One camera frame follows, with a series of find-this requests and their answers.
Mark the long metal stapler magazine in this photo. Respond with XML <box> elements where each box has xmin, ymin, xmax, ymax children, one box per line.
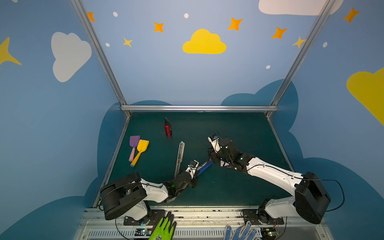
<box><xmin>174</xmin><ymin>141</ymin><xmax>185</xmax><ymax>177</ymax></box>

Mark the red white staple box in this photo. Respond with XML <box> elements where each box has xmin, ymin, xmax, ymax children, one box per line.
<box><xmin>220</xmin><ymin>161</ymin><xmax>231</xmax><ymax>168</ymax></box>

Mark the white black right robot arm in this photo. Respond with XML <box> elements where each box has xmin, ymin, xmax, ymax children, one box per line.
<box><xmin>208</xmin><ymin>147</ymin><xmax>331</xmax><ymax>225</ymax></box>

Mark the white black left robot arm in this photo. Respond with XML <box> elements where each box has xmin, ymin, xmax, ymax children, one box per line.
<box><xmin>100</xmin><ymin>168</ymin><xmax>200</xmax><ymax>221</ymax></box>

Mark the green work glove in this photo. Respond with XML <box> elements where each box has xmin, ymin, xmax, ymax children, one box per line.
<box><xmin>149</xmin><ymin>212</ymin><xmax>177</xmax><ymax>240</ymax></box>

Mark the yellow spatula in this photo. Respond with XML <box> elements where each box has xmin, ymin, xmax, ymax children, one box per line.
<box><xmin>130</xmin><ymin>140</ymin><xmax>150</xmax><ymax>167</ymax></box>

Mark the red metal bottle black cap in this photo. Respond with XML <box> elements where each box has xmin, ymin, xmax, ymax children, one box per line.
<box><xmin>164</xmin><ymin>117</ymin><xmax>173</xmax><ymax>137</ymax></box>

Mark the blue dotted white glove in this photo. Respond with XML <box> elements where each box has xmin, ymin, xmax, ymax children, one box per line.
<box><xmin>223</xmin><ymin>221</ymin><xmax>260</xmax><ymax>240</ymax></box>

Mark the front aluminium base frame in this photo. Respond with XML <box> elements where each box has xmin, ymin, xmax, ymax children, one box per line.
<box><xmin>74</xmin><ymin>206</ymin><xmax>333</xmax><ymax>240</ymax></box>

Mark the purple spatula pink handle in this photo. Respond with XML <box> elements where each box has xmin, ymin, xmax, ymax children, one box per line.
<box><xmin>129</xmin><ymin>136</ymin><xmax>141</xmax><ymax>162</ymax></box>

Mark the horizontal aluminium back rail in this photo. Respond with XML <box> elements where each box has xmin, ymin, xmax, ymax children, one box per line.
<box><xmin>121</xmin><ymin>105</ymin><xmax>278</xmax><ymax>112</ymax></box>

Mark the right corner aluminium post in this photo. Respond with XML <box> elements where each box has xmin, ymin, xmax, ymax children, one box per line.
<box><xmin>266</xmin><ymin>0</ymin><xmax>336</xmax><ymax>119</ymax></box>

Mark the corner aluminium post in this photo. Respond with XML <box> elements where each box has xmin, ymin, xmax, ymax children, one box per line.
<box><xmin>71</xmin><ymin>0</ymin><xmax>127</xmax><ymax>107</ymax></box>
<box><xmin>266</xmin><ymin>0</ymin><xmax>336</xmax><ymax>119</ymax></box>

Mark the left corner aluminium post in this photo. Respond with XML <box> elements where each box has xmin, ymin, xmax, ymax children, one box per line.
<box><xmin>71</xmin><ymin>0</ymin><xmax>127</xmax><ymax>107</ymax></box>

